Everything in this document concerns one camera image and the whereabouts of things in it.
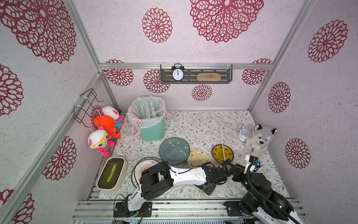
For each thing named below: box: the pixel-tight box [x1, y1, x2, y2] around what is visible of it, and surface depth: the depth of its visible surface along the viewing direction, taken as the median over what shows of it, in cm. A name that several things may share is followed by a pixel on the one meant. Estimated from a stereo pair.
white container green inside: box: [96, 156, 128, 193], surface depth 82 cm
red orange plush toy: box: [94, 114, 122, 140], surface depth 90 cm
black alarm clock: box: [171, 63, 185, 82], surface depth 92 cm
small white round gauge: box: [237, 128, 251, 142], surface depth 103 cm
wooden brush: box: [196, 72, 222, 82], surface depth 92 cm
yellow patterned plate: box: [211, 143, 235, 163], surface depth 97 cm
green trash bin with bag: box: [126, 96, 172, 142], surface depth 91 cm
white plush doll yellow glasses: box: [87, 125, 116, 157], surface depth 83 cm
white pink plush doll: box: [98, 105, 124, 126], surface depth 96 cm
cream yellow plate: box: [187, 149, 210, 169], surface depth 94 cm
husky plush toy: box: [245, 124, 278, 157], surface depth 85 cm
